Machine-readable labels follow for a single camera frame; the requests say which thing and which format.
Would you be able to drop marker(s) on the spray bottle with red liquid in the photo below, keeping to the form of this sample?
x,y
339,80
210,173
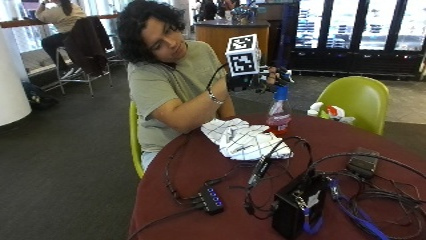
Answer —
x,y
279,116

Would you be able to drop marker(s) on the white marker cube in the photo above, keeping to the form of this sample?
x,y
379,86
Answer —
x,y
243,55

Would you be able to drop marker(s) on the white and red soft toy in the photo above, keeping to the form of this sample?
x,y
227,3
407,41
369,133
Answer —
x,y
335,113

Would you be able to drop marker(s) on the round wooden counter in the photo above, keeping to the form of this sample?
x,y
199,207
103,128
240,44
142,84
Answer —
x,y
222,38

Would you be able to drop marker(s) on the green chair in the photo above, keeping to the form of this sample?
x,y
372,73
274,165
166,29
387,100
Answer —
x,y
355,100
135,143

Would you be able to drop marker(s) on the blue decoration on counter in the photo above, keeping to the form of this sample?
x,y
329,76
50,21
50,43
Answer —
x,y
244,14

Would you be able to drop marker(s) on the white checkered cloth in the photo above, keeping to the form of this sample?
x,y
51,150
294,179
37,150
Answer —
x,y
244,140

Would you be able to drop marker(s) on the black framed glass doors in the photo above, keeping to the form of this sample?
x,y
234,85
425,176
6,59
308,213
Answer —
x,y
355,36

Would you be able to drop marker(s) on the person in green shirt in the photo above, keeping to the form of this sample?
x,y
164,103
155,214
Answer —
x,y
162,86

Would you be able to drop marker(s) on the black power adapter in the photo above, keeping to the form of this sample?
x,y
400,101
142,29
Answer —
x,y
363,163

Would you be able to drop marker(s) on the black hub with blue lights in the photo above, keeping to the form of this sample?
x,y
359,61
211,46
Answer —
x,y
211,198

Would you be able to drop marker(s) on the black box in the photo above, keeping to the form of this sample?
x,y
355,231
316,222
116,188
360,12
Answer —
x,y
295,210

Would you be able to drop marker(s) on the metal stool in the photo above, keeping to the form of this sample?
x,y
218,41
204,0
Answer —
x,y
84,76

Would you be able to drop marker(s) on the dark jacket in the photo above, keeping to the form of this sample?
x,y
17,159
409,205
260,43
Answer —
x,y
87,43

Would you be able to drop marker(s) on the black bag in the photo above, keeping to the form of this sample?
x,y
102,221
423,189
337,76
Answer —
x,y
39,96

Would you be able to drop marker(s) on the wooden railing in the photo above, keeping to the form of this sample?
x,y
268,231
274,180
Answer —
x,y
27,22

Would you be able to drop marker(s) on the white column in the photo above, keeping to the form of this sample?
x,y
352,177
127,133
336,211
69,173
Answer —
x,y
11,86

